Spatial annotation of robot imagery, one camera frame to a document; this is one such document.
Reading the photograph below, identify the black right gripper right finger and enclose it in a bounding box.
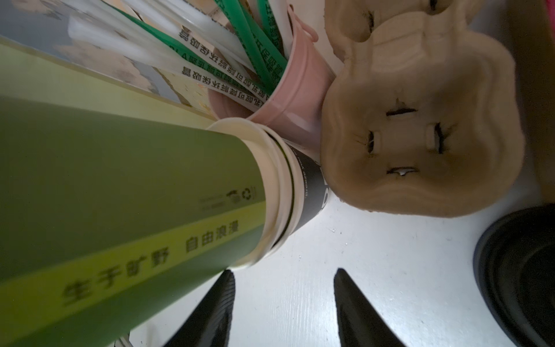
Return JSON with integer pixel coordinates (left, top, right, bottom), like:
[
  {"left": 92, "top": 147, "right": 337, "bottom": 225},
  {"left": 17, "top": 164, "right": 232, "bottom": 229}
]
[{"left": 334, "top": 268, "right": 405, "bottom": 347}]

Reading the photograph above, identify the green white paper gift bag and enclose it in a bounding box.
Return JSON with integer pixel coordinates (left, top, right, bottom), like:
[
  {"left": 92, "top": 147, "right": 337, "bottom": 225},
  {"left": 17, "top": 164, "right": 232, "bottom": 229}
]
[{"left": 1, "top": 1, "right": 215, "bottom": 128}]

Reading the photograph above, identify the black plastic cup lid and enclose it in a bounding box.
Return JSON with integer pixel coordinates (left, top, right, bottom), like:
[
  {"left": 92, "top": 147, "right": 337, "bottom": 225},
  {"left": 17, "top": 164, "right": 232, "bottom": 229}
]
[{"left": 473, "top": 204, "right": 554, "bottom": 346}]

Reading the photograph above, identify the green wrapped straw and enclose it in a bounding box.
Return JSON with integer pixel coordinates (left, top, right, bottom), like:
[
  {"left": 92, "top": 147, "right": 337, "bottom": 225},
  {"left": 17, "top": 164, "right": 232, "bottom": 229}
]
[{"left": 216, "top": 0, "right": 288, "bottom": 95}]

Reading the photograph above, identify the green paper coffee cup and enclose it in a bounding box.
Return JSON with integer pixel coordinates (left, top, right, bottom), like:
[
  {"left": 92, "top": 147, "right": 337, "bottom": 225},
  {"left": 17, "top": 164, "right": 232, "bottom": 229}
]
[{"left": 1, "top": 97, "right": 290, "bottom": 346}]

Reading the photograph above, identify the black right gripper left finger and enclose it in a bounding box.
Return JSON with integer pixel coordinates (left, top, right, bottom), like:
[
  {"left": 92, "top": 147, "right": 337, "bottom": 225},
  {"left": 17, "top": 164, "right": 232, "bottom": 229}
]
[{"left": 165, "top": 270, "right": 236, "bottom": 347}]

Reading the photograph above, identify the brown pulp cup carrier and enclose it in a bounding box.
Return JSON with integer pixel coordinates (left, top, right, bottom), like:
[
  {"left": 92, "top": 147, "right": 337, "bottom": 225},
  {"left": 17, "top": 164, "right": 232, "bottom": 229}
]
[{"left": 320, "top": 1, "right": 525, "bottom": 218}]

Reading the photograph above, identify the stack of paper cups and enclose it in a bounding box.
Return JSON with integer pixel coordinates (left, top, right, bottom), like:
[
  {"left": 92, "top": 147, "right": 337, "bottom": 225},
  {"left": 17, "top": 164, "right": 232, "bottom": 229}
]
[{"left": 263, "top": 126, "right": 331, "bottom": 253}]

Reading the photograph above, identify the white wrapped straw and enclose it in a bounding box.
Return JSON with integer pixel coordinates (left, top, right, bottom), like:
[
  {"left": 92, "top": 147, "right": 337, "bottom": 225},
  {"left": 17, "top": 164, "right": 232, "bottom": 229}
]
[{"left": 65, "top": 1, "right": 264, "bottom": 111}]

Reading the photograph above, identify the pink straw holder cup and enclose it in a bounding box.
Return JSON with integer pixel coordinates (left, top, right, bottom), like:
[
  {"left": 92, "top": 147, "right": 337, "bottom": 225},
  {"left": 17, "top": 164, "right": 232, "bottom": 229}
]
[{"left": 208, "top": 9, "right": 335, "bottom": 152}]

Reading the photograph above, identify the brown cardboard napkin box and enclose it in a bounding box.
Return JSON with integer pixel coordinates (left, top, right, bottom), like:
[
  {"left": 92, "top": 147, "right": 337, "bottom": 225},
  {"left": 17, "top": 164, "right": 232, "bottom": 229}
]
[{"left": 507, "top": 1, "right": 554, "bottom": 203}]

